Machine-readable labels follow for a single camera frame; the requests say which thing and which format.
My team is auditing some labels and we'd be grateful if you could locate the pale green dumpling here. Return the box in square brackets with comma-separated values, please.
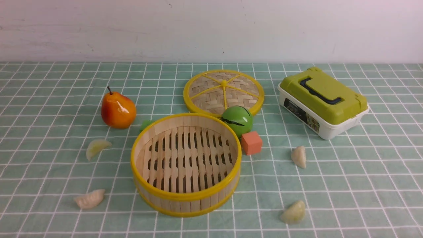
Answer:
[86, 139, 112, 161]
[280, 200, 306, 225]

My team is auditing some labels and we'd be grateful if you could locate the small green block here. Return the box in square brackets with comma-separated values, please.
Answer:
[139, 120, 155, 132]

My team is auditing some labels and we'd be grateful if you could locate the cream dumpling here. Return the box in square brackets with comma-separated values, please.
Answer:
[290, 146, 306, 169]
[73, 189, 105, 210]

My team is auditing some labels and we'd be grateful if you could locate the green white lunch box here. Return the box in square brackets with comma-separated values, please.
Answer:
[278, 67, 369, 140]

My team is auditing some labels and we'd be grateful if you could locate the green toy apple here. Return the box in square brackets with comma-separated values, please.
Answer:
[220, 105, 253, 138]

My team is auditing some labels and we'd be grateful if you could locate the bamboo steamer tray yellow rim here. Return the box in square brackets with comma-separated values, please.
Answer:
[131, 113, 242, 217]

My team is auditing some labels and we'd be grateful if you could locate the orange foam cube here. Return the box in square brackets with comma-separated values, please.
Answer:
[241, 131, 263, 155]

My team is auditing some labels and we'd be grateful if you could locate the woven bamboo steamer lid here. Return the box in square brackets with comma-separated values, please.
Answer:
[183, 69, 265, 117]

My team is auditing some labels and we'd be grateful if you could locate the orange red toy pear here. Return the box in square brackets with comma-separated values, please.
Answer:
[101, 86, 136, 129]

